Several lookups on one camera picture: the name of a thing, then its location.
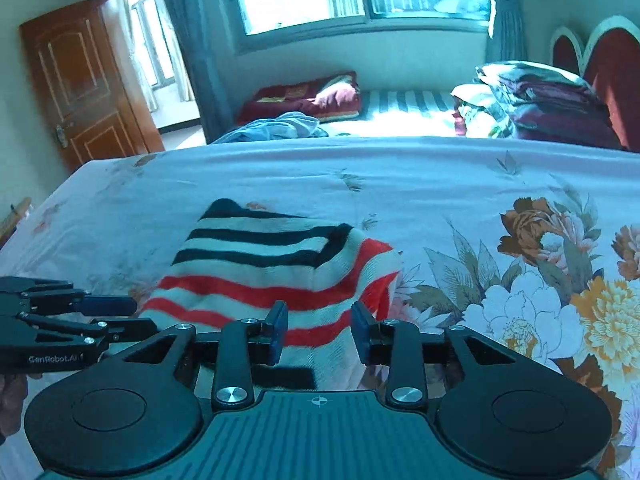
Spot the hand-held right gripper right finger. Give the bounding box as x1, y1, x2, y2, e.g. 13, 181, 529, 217
351, 301, 518, 407

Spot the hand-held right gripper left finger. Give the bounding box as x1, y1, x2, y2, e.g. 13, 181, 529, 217
122, 300, 290, 411

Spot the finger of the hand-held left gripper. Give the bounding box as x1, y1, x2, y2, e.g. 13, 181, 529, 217
0, 276, 139, 317
0, 312, 160, 348

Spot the striped knit sweater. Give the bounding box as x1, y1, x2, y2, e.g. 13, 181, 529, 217
137, 199, 403, 392

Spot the person's left hand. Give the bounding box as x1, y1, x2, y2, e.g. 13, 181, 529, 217
0, 374, 30, 438

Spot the wooden furniture piece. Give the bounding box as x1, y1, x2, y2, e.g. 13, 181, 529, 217
0, 197, 32, 248

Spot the floral bed sheet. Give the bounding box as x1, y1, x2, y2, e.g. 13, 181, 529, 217
0, 136, 640, 480

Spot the blue crumpled cloth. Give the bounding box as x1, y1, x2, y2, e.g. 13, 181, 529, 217
217, 111, 330, 145

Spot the brown wooden door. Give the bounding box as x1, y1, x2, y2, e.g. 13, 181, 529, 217
20, 0, 166, 176

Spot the striped mattress sheet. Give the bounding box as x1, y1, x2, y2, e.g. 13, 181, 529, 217
330, 89, 468, 138

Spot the dark red pillow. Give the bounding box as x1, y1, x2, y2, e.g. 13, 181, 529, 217
239, 71, 362, 123

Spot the pink cushion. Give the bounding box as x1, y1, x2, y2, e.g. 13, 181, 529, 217
312, 80, 361, 118

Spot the white floral pillow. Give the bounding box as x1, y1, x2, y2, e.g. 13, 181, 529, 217
450, 84, 517, 139

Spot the long teal curtain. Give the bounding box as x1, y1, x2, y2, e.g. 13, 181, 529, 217
152, 0, 236, 143

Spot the maroon floral pillow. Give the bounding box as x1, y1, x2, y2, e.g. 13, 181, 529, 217
475, 60, 627, 152

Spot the short teal curtain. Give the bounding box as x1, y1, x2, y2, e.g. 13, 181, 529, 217
480, 0, 528, 63

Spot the red scalloped headboard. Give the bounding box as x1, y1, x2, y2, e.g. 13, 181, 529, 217
550, 15, 640, 153

